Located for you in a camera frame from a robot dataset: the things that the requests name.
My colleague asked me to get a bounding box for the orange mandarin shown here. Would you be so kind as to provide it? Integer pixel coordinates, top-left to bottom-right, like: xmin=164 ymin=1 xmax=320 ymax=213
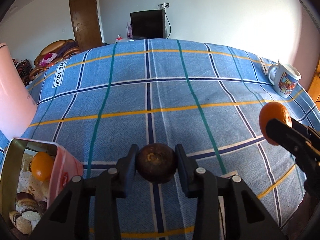
xmin=259 ymin=101 xmax=292 ymax=146
xmin=29 ymin=152 xmax=54 ymax=181

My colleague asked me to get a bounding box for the dark brown passion fruit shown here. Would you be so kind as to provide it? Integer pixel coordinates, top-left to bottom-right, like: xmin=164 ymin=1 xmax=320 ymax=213
xmin=135 ymin=143 xmax=178 ymax=184

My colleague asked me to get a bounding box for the colourful printed white mug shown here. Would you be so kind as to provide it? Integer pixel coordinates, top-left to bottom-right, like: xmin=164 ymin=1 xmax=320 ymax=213
xmin=268 ymin=61 xmax=302 ymax=98

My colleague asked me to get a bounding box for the pink metal tin box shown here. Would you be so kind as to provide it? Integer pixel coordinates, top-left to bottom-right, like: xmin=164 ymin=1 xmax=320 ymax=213
xmin=1 ymin=138 xmax=84 ymax=224

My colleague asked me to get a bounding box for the blue plaid tablecloth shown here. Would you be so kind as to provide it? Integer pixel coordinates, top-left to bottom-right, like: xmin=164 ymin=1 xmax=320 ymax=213
xmin=1 ymin=39 xmax=319 ymax=239

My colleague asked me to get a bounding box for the white electric kettle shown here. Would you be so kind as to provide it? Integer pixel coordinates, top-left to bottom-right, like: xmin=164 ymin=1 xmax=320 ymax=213
xmin=0 ymin=43 xmax=37 ymax=140

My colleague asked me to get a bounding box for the brown leather armchair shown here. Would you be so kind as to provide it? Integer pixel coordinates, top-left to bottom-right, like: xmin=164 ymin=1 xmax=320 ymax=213
xmin=28 ymin=39 xmax=81 ymax=80

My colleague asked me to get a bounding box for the black television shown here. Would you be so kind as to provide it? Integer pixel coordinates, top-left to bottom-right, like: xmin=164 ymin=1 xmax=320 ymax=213
xmin=130 ymin=9 xmax=166 ymax=40

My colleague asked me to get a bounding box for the brown wooden door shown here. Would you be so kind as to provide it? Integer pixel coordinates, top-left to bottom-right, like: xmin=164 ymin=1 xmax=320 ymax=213
xmin=69 ymin=0 xmax=103 ymax=51

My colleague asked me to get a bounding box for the television power cable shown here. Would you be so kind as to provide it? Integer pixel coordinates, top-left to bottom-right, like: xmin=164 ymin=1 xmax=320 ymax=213
xmin=158 ymin=2 xmax=172 ymax=40

